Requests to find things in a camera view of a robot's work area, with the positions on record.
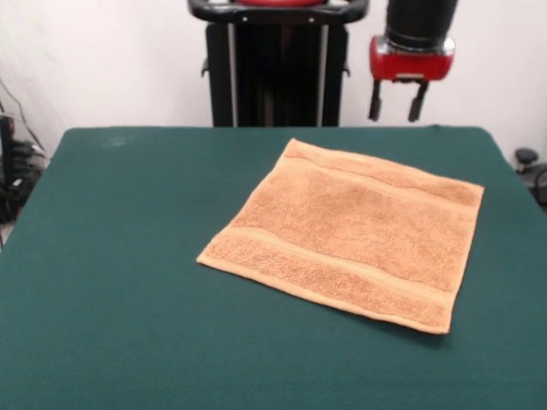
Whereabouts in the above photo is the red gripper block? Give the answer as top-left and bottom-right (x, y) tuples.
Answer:
(368, 35), (457, 123)

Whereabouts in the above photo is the orange terry towel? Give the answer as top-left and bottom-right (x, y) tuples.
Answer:
(195, 137), (486, 337)

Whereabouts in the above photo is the dark green table cloth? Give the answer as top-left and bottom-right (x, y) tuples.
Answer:
(0, 125), (547, 410)

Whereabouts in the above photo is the black electronics box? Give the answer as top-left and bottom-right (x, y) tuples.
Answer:
(0, 114), (19, 224)

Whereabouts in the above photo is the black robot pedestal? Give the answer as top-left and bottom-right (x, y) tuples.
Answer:
(186, 0), (369, 128)

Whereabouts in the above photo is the grey wall cable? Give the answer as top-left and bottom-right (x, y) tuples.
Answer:
(0, 79), (49, 155)

